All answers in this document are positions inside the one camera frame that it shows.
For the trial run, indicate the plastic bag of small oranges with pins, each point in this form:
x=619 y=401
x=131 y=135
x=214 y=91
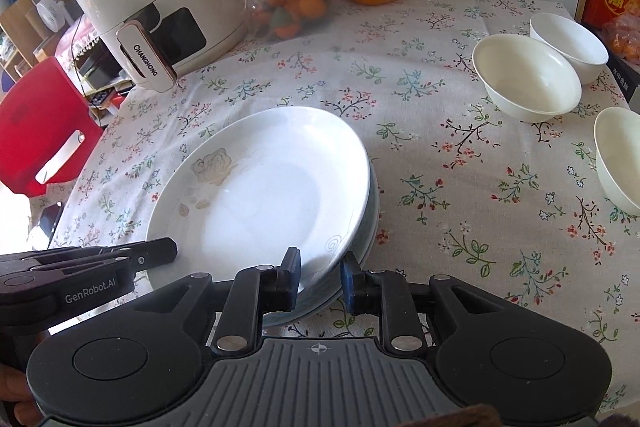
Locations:
x=625 y=37

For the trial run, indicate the white bowl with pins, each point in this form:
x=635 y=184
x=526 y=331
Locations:
x=570 y=42

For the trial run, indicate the white floral plate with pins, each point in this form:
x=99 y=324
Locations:
x=260 y=197

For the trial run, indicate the person's left hand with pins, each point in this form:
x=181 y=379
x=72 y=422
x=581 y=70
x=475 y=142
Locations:
x=12 y=392

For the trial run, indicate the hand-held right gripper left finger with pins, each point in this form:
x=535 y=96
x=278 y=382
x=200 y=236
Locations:
x=295 y=279

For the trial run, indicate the black cardboard box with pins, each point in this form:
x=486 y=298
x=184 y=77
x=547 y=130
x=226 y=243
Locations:
x=630 y=82

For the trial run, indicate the pink lace cloth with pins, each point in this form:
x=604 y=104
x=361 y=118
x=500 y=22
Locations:
x=75 y=39

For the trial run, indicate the wooden shelf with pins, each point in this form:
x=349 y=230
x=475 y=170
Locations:
x=17 y=27

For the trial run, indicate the floral tablecloth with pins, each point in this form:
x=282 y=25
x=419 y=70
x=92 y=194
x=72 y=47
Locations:
x=425 y=132

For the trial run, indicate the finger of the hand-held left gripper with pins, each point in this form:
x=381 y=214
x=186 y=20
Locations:
x=155 y=252
x=75 y=274

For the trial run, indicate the black device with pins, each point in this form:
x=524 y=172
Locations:
x=100 y=72

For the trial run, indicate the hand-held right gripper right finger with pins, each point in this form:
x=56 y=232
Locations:
x=347 y=282

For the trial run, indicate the red plastic chair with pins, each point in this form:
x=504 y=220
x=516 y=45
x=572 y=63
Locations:
x=30 y=117

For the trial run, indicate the cream bowl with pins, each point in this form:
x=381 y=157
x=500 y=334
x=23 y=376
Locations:
x=620 y=157
x=525 y=77

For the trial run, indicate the small white fan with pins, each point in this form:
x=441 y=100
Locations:
x=47 y=4

